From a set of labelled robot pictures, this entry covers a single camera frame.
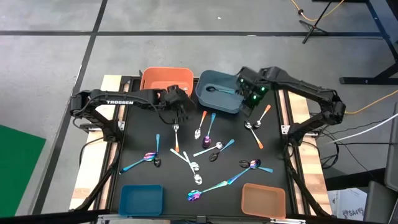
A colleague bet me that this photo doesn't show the large orange plastic bin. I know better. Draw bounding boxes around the large orange plastic bin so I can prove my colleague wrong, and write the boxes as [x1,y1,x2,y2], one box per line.
[139,66,195,100]

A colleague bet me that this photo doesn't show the black desk foot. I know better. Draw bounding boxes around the black desk foot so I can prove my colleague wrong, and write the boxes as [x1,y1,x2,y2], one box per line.
[325,167,388,191]

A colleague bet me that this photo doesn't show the black floor cable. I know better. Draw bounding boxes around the black floor cable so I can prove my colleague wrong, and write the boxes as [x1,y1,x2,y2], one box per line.
[309,118,398,175]

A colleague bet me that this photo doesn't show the white cable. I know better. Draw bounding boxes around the white cable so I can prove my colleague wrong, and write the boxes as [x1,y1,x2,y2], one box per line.
[326,112,398,144]

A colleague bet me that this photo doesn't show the large blue-grey plastic bin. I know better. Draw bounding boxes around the large blue-grey plastic bin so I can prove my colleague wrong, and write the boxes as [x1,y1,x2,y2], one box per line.
[195,69,249,114]

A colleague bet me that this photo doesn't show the black table mat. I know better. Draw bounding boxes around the black table mat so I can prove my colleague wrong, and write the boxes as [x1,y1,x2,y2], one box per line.
[110,77,295,217]

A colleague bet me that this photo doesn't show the iridescent rainbow spoon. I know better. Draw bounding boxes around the iridescent rainbow spoon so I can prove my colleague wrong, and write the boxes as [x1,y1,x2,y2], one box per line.
[187,180,228,202]
[119,151,157,175]
[201,112,217,149]
[226,159,262,185]

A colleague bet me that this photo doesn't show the green floor mat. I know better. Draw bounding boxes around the green floor mat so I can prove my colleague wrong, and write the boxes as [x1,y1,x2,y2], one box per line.
[0,124,47,218]

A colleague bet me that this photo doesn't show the black braided cable bundle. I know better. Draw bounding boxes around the black braided cable bundle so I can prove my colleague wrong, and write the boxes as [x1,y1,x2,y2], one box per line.
[70,136,125,215]
[284,146,332,217]

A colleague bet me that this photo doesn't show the black tripod stand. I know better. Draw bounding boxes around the black tripod stand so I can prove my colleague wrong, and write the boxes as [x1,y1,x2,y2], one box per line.
[298,0,334,44]

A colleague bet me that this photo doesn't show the silver aluminium rail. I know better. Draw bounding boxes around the silver aluminium rail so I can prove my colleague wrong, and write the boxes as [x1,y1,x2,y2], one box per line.
[96,213,307,224]

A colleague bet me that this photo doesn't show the grey office chair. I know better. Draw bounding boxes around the grey office chair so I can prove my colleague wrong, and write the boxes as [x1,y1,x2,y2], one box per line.
[363,102,398,224]

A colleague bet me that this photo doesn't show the silver spoon orange handle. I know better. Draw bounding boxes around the silver spoon orange handle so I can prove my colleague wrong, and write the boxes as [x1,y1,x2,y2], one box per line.
[244,120,264,150]
[253,104,272,129]
[172,123,180,152]
[194,110,208,140]

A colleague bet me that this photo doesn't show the white printed cardboard box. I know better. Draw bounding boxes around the white printed cardboard box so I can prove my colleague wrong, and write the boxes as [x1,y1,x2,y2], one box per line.
[328,187,368,222]

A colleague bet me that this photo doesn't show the black desk frame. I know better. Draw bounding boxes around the black desk frame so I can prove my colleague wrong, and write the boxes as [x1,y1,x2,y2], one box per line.
[312,0,398,85]

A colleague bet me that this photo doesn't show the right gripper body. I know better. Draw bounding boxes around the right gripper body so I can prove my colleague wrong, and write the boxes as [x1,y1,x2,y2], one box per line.
[238,67,271,108]

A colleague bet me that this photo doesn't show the yellow extension cable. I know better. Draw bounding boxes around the yellow extension cable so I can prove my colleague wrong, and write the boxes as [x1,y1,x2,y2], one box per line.
[290,0,345,22]
[344,89,398,115]

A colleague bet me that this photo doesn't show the black metal table frame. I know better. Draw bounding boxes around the black metal table frame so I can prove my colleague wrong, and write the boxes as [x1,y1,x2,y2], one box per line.
[93,70,312,218]

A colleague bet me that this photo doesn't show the black spoon blue handle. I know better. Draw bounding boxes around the black spoon blue handle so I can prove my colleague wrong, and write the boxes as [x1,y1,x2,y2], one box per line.
[208,139,236,163]
[238,159,274,174]
[154,134,162,168]
[205,86,239,95]

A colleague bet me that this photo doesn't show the small blue tray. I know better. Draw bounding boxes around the small blue tray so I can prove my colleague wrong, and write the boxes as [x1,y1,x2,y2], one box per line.
[118,184,164,217]

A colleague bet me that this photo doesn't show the black rig crossbar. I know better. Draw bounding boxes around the black rig crossbar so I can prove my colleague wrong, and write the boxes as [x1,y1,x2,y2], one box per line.
[0,208,398,224]

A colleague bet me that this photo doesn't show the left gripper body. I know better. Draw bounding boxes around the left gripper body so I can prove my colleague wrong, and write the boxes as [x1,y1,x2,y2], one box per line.
[162,84,196,113]

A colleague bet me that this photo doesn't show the small orange tray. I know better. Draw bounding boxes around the small orange tray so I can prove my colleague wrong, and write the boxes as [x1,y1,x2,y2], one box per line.
[241,182,287,220]

